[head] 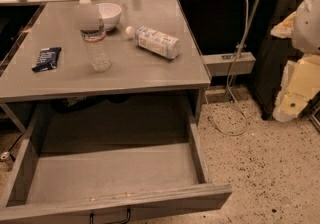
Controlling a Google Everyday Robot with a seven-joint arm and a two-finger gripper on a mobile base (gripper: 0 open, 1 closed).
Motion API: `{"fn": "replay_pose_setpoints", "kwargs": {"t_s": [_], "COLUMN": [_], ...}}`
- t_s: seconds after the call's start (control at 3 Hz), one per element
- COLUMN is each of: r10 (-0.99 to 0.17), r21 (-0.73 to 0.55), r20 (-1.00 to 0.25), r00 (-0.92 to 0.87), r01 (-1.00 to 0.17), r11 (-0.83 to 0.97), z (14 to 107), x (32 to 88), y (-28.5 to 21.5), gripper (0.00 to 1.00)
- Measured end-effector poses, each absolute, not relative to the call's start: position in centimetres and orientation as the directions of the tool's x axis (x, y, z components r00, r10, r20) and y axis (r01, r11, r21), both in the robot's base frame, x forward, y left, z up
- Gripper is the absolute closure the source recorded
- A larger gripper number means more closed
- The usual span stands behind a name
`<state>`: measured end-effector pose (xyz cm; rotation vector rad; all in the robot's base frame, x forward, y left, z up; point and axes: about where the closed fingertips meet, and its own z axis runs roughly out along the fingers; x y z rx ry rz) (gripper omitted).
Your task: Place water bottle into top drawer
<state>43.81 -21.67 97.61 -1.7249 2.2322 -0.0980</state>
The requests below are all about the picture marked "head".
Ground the clear plastic water bottle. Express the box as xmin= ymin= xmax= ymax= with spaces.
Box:
xmin=78 ymin=0 xmax=112 ymax=72

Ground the grey open top drawer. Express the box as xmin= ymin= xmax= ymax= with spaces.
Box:
xmin=0 ymin=94 xmax=232 ymax=224

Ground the grey cabinet counter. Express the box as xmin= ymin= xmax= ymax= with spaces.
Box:
xmin=0 ymin=0 xmax=210 ymax=103

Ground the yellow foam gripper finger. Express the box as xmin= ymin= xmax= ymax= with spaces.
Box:
xmin=270 ymin=12 xmax=296 ymax=39
xmin=272 ymin=54 xmax=320 ymax=122

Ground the white ceramic bowl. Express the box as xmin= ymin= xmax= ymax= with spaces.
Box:
xmin=97 ymin=3 xmax=122 ymax=32

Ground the black cable with plug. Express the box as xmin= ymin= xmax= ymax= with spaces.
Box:
xmin=0 ymin=132 xmax=25 ymax=163

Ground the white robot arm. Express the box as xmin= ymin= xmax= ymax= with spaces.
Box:
xmin=271 ymin=0 xmax=320 ymax=122

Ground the grey metal bracket box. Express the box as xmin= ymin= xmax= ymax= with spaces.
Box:
xmin=203 ymin=52 xmax=256 ymax=77

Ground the dark blue snack packet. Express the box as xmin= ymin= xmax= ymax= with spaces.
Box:
xmin=32 ymin=47 xmax=61 ymax=72

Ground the black drawer handle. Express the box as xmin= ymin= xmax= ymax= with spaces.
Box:
xmin=89 ymin=208 xmax=131 ymax=224

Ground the white labelled bottle lying down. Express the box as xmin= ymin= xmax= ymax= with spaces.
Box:
xmin=125 ymin=26 xmax=180 ymax=60

